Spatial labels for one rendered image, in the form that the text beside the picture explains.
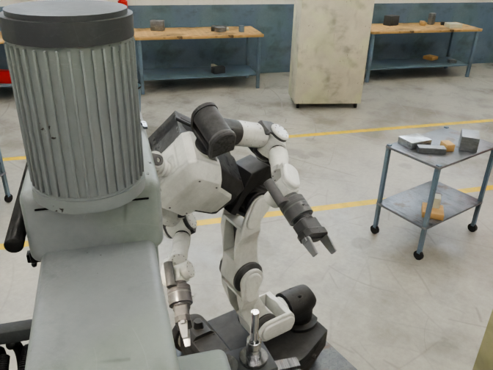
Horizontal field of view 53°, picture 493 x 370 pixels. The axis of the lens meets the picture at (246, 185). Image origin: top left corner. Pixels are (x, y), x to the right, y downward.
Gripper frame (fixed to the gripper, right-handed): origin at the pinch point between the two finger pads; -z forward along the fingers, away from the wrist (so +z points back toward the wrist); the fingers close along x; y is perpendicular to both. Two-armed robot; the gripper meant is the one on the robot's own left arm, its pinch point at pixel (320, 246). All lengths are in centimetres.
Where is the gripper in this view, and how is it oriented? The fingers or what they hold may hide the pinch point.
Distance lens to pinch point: 157.2
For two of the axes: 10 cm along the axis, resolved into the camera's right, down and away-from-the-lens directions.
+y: 5.9, -6.4, -4.9
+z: -4.8, -7.6, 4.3
